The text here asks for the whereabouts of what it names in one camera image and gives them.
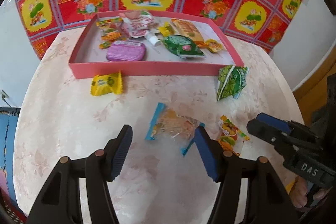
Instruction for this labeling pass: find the blue edged clear snack bag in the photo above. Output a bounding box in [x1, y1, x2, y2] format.
[145, 102, 206, 156]

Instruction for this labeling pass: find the pink jelly drink pouch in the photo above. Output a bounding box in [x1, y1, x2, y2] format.
[119, 10, 160, 47]

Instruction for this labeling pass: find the colourful gummy candy packet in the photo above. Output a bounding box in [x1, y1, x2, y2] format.
[217, 115, 250, 156]

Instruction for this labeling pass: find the dark green snack bag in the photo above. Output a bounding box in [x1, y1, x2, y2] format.
[161, 35, 205, 59]

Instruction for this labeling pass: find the blue foam floor mat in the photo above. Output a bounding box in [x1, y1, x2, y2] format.
[0, 107, 21, 205]

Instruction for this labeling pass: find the right hand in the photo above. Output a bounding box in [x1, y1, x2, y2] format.
[288, 176, 332, 210]

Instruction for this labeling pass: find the yellow pastry packet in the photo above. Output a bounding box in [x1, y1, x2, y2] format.
[157, 22, 175, 37]
[91, 72, 123, 96]

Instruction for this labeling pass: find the purple candy tin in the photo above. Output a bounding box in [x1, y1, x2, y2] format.
[106, 40, 146, 61]

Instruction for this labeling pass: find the pink shallow box tray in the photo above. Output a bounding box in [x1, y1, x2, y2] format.
[68, 11, 244, 79]

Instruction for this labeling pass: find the white wall socket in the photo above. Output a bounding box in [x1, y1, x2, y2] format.
[0, 90, 9, 100]

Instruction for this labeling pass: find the green pea snack bag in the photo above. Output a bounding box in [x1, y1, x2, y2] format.
[217, 65, 249, 101]

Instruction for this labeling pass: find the orange cracker sleeve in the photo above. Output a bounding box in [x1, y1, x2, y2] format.
[171, 19, 207, 48]

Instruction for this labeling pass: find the striped clear candy packet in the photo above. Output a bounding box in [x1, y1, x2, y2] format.
[96, 17, 123, 50]

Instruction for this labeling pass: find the yellow jelly cup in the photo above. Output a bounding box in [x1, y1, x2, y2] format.
[205, 39, 224, 53]

